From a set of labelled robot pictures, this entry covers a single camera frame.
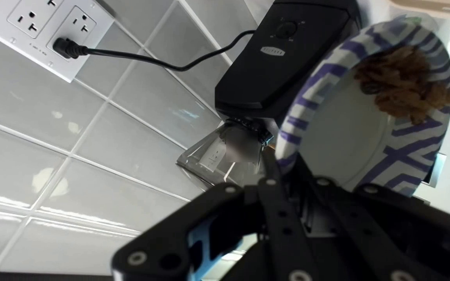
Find white double wall outlet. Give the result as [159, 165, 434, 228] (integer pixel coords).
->
[0, 0, 118, 86]

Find blue patterned paper bowl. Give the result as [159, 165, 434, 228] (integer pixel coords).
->
[276, 14, 450, 197]

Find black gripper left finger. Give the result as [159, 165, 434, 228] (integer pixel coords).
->
[112, 147, 316, 281]

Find brown cereal flakes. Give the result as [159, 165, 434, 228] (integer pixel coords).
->
[354, 44, 450, 126]

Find black coffee grinder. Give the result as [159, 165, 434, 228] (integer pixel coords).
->
[213, 0, 366, 158]

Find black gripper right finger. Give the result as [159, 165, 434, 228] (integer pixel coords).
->
[287, 153, 450, 281]

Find black grinder power cable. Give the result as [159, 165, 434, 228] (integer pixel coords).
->
[52, 28, 259, 73]

